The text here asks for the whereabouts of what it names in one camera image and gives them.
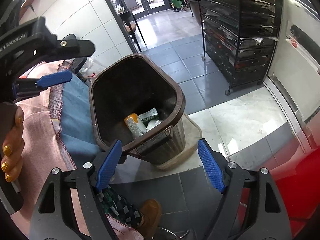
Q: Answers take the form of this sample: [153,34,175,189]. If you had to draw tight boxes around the brown trash bin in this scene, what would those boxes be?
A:
[89,54,185,165]

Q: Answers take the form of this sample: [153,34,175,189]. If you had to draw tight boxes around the white plastic bag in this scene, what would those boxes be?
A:
[79,57,105,80]

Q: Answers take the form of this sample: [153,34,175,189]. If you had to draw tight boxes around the black chair by door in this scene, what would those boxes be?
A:
[119,10,146,52]

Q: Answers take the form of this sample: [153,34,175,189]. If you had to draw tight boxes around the white paper bag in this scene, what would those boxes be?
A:
[146,119,162,132]

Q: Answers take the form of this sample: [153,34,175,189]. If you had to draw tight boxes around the green snack wrapper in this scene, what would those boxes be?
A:
[138,107,159,126]

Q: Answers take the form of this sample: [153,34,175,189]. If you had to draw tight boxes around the brown shoe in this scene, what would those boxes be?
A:
[137,199,162,239]

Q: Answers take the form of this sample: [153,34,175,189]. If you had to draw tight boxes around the blue bed skirt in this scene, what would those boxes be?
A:
[61,75,101,167]

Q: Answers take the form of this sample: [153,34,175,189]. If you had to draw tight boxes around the black wire rack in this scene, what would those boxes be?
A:
[197,0,284,95]

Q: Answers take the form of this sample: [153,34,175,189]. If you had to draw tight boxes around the orange juice bottle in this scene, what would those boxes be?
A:
[124,113,146,139]

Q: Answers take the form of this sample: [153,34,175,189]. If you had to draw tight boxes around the left hand gold nails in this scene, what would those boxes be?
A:
[1,106,25,183]

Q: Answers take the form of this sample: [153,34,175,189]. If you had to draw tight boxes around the red cabinet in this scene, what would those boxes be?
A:
[237,147,320,238]

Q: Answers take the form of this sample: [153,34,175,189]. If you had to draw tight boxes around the pink polka dot blanket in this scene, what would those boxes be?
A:
[11,60,144,239]

